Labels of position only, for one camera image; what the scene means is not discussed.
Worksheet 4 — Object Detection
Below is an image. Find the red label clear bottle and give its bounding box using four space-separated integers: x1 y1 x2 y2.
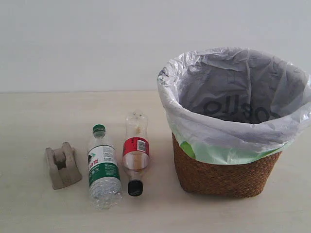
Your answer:
122 110 150 197

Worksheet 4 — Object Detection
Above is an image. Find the woven brown waste basket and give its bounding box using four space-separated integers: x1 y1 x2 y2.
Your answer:
172 135 281 198

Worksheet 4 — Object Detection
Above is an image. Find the grey cardboard pulp piece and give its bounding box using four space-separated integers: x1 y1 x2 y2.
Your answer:
45 142 82 190

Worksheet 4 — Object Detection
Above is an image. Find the white plastic bin liner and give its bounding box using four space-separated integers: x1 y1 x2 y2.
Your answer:
157 47 311 165

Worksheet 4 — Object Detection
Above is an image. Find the green label water bottle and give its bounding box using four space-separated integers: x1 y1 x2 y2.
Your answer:
87 124 122 209

